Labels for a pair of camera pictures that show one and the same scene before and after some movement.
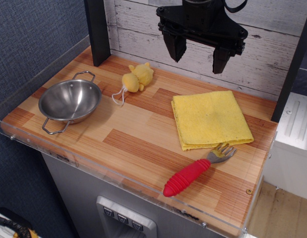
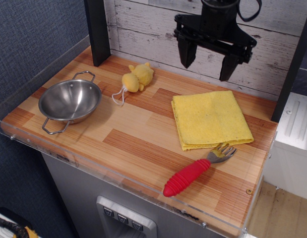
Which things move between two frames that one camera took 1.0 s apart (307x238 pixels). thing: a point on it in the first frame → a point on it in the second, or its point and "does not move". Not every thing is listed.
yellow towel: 208,120 does not move
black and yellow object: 22,231 does not move
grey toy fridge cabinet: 97,207 does not move
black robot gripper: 203,22 → 216,29
